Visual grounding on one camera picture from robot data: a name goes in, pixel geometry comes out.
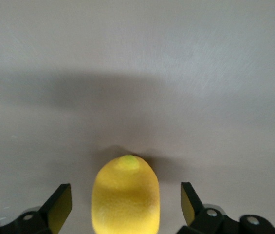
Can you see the yellow lemon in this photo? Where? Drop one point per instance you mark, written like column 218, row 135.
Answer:
column 125, row 200

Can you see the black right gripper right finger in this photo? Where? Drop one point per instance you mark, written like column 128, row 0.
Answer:
column 193, row 209

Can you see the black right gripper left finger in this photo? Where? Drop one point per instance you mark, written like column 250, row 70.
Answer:
column 54, row 212

